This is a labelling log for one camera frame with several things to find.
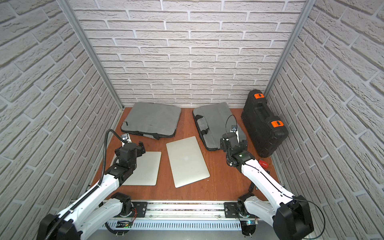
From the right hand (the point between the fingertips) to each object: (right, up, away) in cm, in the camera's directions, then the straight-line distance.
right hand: (235, 140), depth 83 cm
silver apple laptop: (-28, -15, +7) cm, 33 cm away
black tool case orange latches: (+16, +6, -4) cm, 17 cm away
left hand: (-58, -1, -1) cm, 58 cm away
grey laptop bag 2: (-11, +10, +24) cm, 29 cm away
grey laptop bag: (-55, +12, +26) cm, 62 cm away
